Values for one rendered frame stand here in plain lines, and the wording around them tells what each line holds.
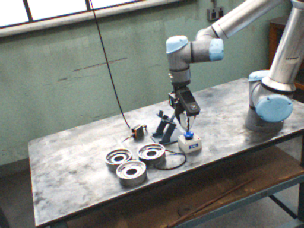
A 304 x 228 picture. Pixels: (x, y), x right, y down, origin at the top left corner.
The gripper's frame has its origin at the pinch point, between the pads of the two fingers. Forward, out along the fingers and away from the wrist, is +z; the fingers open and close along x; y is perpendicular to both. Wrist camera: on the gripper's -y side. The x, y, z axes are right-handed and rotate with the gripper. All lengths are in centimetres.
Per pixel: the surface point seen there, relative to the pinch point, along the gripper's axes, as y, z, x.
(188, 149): -3.6, 6.6, 2.3
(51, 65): 161, 6, 37
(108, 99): 161, 46, -1
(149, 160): -4.3, 4.6, 18.6
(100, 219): 8, 33, 40
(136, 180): -11.9, 5.5, 26.4
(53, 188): 3, 8, 53
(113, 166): 0.1, 5.3, 31.4
